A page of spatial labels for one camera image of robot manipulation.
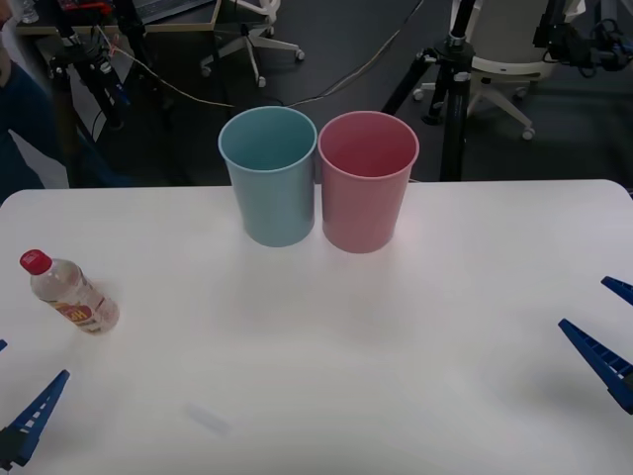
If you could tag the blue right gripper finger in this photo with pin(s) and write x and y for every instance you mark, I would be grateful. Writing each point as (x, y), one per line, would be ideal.
(622, 288)
(601, 356)

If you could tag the clear plastic bottle red cap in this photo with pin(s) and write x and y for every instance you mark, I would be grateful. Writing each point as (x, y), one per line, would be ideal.
(74, 297)

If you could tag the person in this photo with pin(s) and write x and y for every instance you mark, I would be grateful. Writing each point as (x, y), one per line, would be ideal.
(20, 99)

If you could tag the white office chair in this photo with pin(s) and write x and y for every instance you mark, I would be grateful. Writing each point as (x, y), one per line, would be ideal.
(254, 44)
(509, 62)

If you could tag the pink plastic bin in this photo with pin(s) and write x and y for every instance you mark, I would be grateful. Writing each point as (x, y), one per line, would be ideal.
(363, 213)

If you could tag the pale blue plastic bin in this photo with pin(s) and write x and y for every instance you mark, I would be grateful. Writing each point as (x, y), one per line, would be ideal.
(274, 208)

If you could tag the dark desk with wooden edge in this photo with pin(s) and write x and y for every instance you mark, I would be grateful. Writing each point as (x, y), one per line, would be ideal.
(198, 27)

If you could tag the black camera tripod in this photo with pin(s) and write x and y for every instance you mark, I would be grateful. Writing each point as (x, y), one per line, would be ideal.
(454, 123)
(101, 84)

